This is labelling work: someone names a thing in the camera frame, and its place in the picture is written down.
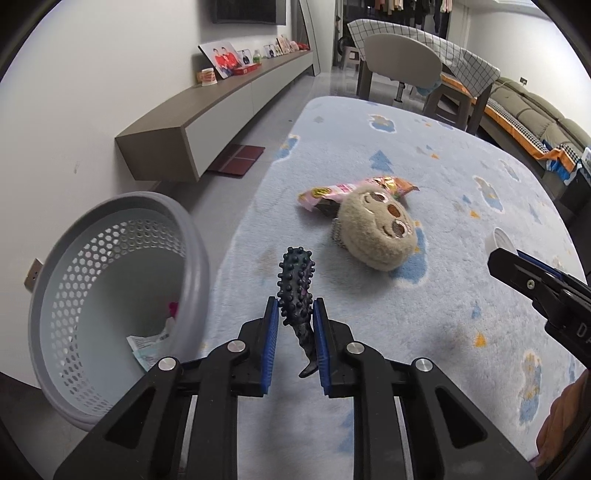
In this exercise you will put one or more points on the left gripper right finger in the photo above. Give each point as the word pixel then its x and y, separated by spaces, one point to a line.
pixel 409 420

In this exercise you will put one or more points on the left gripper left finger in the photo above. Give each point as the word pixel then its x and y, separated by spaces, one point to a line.
pixel 181 419

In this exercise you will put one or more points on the white wet wipes packet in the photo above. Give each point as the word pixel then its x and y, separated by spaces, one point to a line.
pixel 148 350

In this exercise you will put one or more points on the dark spiky rubber toy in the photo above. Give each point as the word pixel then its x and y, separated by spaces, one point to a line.
pixel 295 301

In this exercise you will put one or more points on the pink snack wrapper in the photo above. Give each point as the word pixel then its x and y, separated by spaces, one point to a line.
pixel 327 199

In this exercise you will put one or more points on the beige plush sloth toy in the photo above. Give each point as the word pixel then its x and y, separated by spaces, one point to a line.
pixel 375 228

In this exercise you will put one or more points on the light blue patterned rug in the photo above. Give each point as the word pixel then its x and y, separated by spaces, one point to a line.
pixel 442 303

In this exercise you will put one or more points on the pink plastic piece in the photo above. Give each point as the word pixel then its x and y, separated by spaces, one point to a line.
pixel 172 309

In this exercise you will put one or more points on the green sofa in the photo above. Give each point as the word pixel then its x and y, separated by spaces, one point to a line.
pixel 533 130

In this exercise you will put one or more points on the grey perforated waste basket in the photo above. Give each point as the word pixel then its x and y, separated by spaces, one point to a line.
pixel 112 274

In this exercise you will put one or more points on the dark red floor scale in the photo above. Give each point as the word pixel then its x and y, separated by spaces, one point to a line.
pixel 236 160

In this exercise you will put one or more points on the floating wooden tv cabinet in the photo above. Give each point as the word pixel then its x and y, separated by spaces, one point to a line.
pixel 179 139

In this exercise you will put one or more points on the checkered tablecloth dining table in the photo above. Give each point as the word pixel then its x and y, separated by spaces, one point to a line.
pixel 476 74

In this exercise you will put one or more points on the grey dining chair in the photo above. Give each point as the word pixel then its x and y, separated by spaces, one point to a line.
pixel 405 60

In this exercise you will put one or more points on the white paper cup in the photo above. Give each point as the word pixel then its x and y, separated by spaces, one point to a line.
pixel 207 77

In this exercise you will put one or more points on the red flat box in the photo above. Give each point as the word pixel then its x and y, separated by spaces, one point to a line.
pixel 243 70

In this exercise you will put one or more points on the framed family photo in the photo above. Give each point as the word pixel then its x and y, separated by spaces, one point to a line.
pixel 223 57

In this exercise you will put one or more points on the hanging clothes rack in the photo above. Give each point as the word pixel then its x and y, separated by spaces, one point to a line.
pixel 431 16

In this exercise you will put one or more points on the grey stool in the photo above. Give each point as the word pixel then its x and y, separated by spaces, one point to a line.
pixel 350 58

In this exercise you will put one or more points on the wall power socket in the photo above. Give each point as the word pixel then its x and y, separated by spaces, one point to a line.
pixel 33 275

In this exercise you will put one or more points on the wall mounted television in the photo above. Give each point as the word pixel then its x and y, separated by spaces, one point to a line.
pixel 269 12

